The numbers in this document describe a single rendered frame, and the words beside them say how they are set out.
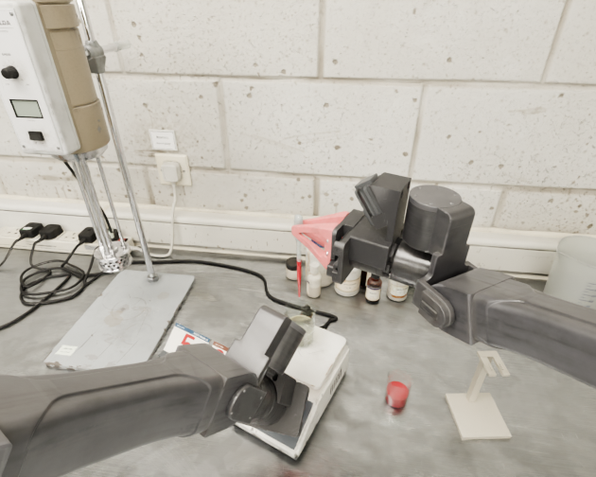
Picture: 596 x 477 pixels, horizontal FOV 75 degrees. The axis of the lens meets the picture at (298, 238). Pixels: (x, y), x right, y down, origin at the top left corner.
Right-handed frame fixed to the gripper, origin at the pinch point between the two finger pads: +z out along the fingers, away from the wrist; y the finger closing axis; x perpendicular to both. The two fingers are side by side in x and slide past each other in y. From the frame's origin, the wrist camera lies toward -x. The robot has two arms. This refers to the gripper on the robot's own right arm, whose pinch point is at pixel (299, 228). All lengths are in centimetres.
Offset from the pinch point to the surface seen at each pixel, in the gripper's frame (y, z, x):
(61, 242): -2, 75, 29
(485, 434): -3.8, -32.7, 31.0
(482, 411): -8.0, -31.5, 31.1
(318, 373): 4.7, -6.4, 23.1
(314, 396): 7.5, -7.2, 25.0
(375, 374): -6.6, -12.9, 32.0
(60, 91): 8.3, 35.0, -16.8
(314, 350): 0.9, -3.6, 23.2
